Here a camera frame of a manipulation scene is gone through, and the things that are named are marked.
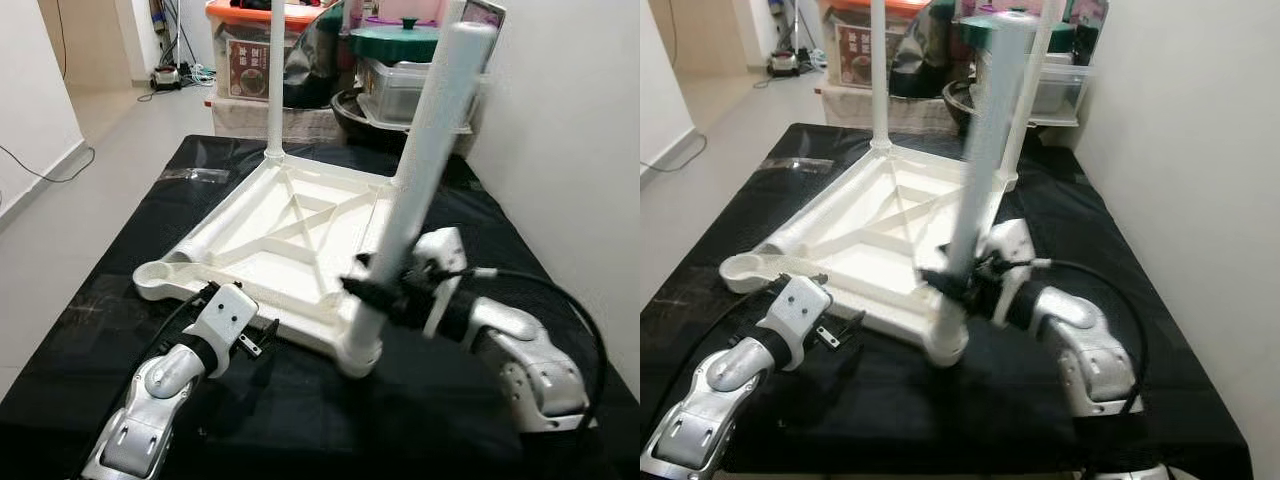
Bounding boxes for cream plastic children table top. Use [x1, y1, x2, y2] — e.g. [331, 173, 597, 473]
[133, 150, 421, 379]
[720, 140, 1021, 366]

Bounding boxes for black tablecloth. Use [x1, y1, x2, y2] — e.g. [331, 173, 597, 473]
[0, 135, 641, 480]
[640, 122, 1256, 480]

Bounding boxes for black wok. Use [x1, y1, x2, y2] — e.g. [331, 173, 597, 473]
[332, 88, 411, 151]
[942, 80, 986, 136]

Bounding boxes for beige patterned cloth cover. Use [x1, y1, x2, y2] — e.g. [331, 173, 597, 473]
[820, 85, 956, 133]
[210, 95, 346, 143]

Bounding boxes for clear plastic container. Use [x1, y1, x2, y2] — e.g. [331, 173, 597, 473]
[1030, 55, 1096, 126]
[358, 58, 481, 129]

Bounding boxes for black plastic bag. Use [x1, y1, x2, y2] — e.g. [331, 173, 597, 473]
[283, 5, 361, 109]
[890, 0, 966, 99]

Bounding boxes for orange lid storage box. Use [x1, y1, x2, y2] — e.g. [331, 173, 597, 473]
[822, 0, 941, 89]
[205, 0, 331, 101]

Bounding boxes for green pot lid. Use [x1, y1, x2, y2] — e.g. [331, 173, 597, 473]
[960, 10, 1076, 53]
[350, 18, 446, 63]

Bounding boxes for pink storage box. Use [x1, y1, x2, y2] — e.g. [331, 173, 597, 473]
[355, 0, 446, 29]

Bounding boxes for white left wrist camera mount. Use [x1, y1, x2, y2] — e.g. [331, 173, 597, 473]
[765, 275, 833, 371]
[195, 283, 259, 373]

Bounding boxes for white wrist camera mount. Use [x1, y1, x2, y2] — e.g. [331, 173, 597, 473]
[765, 275, 833, 371]
[195, 283, 259, 373]
[985, 218, 1036, 321]
[412, 227, 469, 336]

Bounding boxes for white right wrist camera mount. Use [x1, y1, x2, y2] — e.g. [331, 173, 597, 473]
[985, 218, 1036, 321]
[412, 227, 469, 336]

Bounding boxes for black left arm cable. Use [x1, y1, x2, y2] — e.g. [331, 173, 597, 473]
[150, 285, 216, 351]

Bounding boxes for tangled floor cables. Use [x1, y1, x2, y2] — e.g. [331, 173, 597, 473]
[135, 62, 216, 101]
[755, 50, 831, 89]

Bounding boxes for grey upright hose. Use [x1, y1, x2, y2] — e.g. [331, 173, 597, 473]
[770, 0, 811, 51]
[150, 0, 191, 66]

